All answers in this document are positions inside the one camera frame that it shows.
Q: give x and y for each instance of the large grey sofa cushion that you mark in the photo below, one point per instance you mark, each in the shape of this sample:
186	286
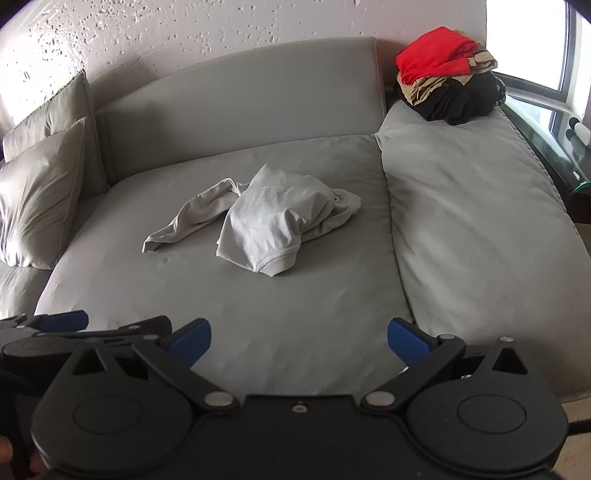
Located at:
461	230

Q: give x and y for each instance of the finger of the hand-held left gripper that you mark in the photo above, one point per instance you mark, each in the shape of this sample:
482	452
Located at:
134	327
64	320

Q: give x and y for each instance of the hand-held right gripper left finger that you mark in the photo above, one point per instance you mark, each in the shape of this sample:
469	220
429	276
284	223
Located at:
194	336

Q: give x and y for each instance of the white t-shirt with brown script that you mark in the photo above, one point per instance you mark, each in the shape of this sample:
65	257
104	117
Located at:
263	221

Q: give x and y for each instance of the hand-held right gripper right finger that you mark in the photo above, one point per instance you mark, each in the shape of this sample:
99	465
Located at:
406	342

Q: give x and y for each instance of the olive grey pillow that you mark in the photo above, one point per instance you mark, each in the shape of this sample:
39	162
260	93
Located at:
37	194
60	106

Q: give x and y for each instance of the red garment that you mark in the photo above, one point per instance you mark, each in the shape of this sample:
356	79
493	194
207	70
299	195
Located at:
429	55

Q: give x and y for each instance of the glass side table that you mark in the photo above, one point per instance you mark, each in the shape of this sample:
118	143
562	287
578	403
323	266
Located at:
549	147

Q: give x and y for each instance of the window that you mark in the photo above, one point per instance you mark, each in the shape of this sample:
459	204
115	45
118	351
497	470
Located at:
572	55

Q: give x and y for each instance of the grey sofa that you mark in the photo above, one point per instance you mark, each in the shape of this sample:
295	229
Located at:
138	286

